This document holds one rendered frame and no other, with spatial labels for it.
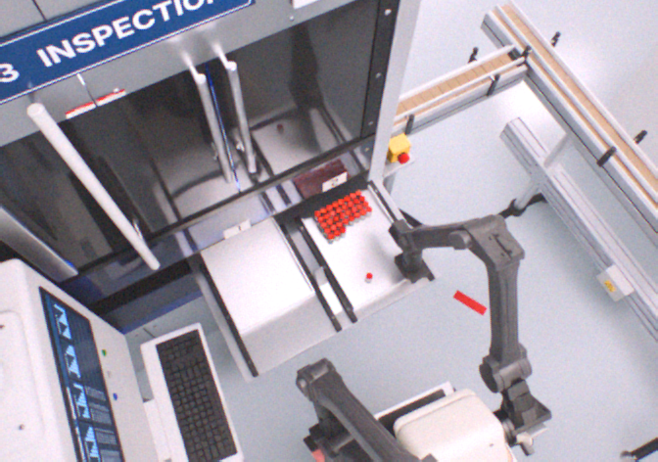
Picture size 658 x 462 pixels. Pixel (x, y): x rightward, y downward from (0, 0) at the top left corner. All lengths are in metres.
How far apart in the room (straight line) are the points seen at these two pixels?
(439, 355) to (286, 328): 1.10
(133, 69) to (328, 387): 0.73
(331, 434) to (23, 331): 0.69
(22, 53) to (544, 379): 2.47
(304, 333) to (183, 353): 0.38
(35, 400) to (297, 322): 0.88
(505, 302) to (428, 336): 1.48
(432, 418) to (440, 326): 1.46
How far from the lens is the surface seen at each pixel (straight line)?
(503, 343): 1.45
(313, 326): 1.88
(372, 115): 1.67
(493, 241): 1.30
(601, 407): 3.00
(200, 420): 1.92
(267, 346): 1.87
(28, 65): 1.04
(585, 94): 2.38
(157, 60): 1.12
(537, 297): 3.00
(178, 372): 1.95
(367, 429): 1.21
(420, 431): 1.38
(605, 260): 2.60
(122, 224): 1.38
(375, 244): 1.96
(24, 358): 1.27
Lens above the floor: 2.71
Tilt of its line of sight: 66 degrees down
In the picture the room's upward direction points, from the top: 3 degrees clockwise
